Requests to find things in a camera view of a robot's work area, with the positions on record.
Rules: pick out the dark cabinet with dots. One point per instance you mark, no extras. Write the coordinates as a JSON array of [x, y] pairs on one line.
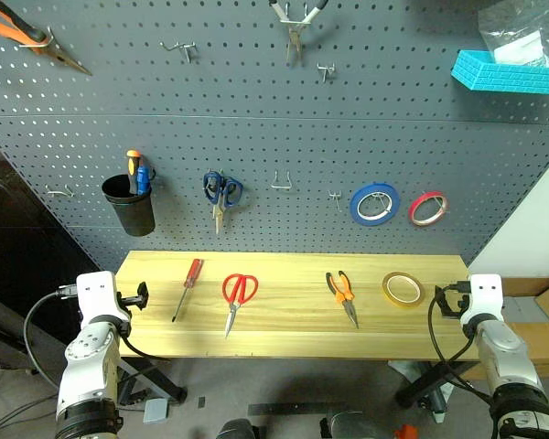
[[23, 256]]

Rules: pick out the cyan plastic basket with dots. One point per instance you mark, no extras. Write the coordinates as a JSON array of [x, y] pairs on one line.
[[508, 77]]

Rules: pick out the brown cardboard box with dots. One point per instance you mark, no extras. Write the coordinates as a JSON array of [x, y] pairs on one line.
[[542, 338]]

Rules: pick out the clear plastic bag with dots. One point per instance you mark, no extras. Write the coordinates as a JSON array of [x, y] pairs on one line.
[[521, 32]]

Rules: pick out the blue tape roll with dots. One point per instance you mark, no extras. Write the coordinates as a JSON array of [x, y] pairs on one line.
[[358, 212]]

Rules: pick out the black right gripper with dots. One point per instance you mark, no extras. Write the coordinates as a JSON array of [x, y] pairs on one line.
[[460, 303]]

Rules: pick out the grey perforated pegboard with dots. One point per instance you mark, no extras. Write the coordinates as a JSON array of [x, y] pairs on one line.
[[302, 128]]

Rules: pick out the dark rounded shape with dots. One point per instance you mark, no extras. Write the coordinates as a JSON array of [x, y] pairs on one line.
[[345, 425], [235, 430]]

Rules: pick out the small red object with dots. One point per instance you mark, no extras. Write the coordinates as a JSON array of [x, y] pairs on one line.
[[405, 432]]

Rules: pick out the metal pegboard hook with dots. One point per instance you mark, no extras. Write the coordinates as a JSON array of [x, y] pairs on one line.
[[335, 200], [60, 192], [326, 71], [180, 48]]

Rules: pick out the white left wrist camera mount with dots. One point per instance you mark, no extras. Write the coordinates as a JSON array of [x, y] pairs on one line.
[[96, 292]]

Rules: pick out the grey foam block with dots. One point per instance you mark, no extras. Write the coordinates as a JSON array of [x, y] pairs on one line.
[[156, 410]]

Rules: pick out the black plastic cup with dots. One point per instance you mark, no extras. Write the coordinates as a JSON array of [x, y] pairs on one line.
[[132, 212]]

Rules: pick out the yellow tape roll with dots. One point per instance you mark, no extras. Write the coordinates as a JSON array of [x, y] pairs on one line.
[[386, 292]]

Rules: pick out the black flat bar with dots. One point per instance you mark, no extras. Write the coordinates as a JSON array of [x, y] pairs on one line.
[[297, 408]]

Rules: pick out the black table leg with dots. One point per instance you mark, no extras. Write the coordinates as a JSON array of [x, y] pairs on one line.
[[430, 379], [158, 382]]

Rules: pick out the small orange black pliers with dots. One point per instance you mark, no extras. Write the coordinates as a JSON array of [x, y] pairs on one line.
[[343, 295]]

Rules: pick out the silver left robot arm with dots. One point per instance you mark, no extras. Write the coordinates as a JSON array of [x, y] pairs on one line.
[[89, 361]]

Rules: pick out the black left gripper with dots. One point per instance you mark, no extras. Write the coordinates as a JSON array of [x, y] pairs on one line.
[[127, 301]]

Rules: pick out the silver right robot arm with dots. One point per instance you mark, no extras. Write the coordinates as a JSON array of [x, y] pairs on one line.
[[508, 361]]

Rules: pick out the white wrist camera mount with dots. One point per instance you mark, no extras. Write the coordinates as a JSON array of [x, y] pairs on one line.
[[485, 297], [96, 292]]

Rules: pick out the red tape roll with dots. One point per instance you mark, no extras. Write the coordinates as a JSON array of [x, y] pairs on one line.
[[416, 216]]

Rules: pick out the large orange black pliers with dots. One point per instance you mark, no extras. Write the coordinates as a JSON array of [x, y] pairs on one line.
[[13, 28]]

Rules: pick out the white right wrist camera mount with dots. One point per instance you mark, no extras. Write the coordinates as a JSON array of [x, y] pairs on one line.
[[485, 297]]

